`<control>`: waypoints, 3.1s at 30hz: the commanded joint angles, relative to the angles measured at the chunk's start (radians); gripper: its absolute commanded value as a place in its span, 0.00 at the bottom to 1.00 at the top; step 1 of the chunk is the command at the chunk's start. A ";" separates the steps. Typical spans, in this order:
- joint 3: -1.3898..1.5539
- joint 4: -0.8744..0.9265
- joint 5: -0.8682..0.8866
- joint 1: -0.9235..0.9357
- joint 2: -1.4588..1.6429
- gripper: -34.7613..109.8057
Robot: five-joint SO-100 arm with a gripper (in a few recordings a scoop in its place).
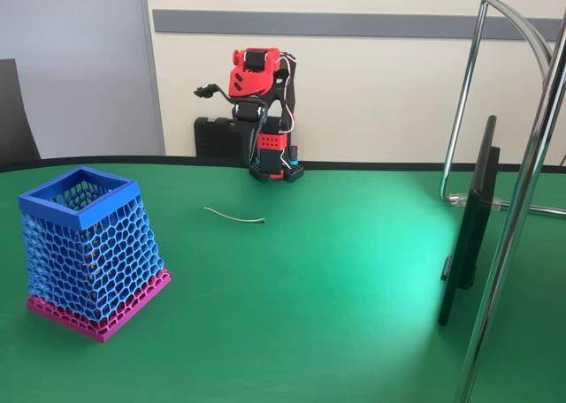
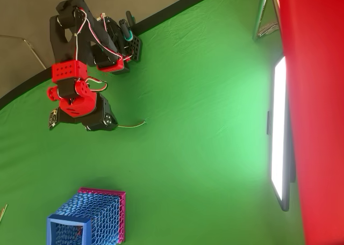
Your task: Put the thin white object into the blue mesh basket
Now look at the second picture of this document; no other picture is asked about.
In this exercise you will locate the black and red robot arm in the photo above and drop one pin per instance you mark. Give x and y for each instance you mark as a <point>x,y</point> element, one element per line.
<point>57,49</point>

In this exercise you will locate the blue and pink mesh basket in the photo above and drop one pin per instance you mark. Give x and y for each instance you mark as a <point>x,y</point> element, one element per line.
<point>68,219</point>

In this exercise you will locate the green table cloth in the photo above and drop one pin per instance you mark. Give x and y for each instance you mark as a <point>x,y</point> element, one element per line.
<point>188,94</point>

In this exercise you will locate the chrome tube stand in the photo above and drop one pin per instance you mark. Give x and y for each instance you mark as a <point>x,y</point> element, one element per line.
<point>260,16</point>

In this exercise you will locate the blurred red object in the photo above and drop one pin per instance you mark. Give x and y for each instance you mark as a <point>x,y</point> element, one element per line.
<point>322,121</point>

